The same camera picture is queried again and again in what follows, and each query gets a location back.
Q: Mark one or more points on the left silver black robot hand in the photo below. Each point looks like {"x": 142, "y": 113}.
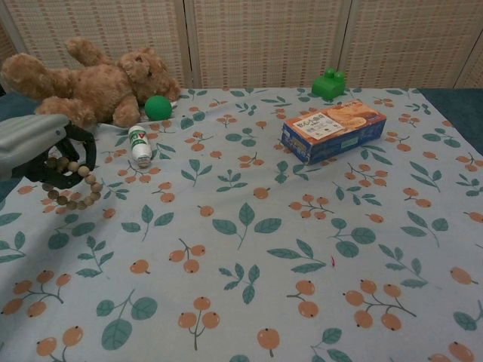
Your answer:
{"x": 26, "y": 139}

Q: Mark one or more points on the brown teddy bear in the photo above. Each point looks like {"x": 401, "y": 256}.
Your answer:
{"x": 94, "y": 86}

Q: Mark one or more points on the woven folding screen panel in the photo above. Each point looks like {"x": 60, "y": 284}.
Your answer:
{"x": 3, "y": 49}
{"x": 407, "y": 41}
{"x": 473, "y": 75}
{"x": 264, "y": 41}
{"x": 113, "y": 26}

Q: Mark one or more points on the small white green bottle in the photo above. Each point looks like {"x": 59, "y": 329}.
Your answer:
{"x": 139, "y": 145}

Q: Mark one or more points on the green ball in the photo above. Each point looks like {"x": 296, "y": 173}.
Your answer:
{"x": 158, "y": 108}

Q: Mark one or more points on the floral leaf print tablecloth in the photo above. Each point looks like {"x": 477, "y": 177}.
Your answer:
{"x": 241, "y": 226}

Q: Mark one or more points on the orange blue cookie box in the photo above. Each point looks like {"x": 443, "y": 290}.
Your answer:
{"x": 332, "y": 132}

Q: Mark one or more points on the green toy block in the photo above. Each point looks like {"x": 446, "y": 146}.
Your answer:
{"x": 328, "y": 86}

